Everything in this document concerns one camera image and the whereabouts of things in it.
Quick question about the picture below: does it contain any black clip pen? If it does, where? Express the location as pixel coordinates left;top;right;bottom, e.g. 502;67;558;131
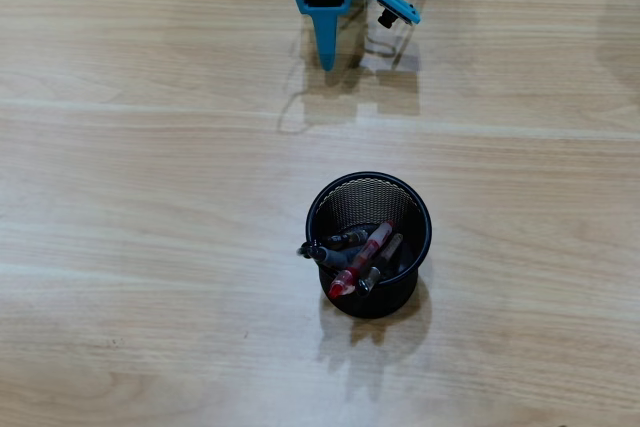
319;227;384;251

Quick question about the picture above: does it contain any black mesh pen holder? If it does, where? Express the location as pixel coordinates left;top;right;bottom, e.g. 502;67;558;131
304;170;433;319

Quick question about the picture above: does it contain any grey grip clear pen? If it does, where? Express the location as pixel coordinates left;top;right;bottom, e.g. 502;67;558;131
297;240;369;269

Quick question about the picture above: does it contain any red clear pen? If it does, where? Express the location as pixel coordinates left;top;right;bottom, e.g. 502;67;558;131
327;219;396;299

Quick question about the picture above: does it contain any clear capped pen black grip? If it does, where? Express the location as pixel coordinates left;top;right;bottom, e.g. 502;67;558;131
354;232;405;298

